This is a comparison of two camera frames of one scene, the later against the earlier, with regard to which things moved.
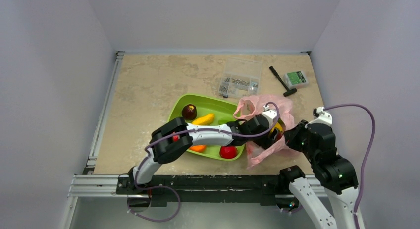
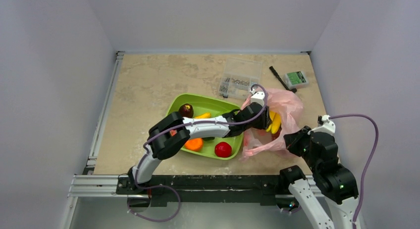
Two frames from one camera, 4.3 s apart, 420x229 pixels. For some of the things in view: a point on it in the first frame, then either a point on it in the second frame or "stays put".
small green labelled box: x=296 y=79 stays put
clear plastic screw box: x=240 y=77 stays put
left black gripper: x=266 y=142 to x=264 y=123
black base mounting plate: x=208 y=190 stays put
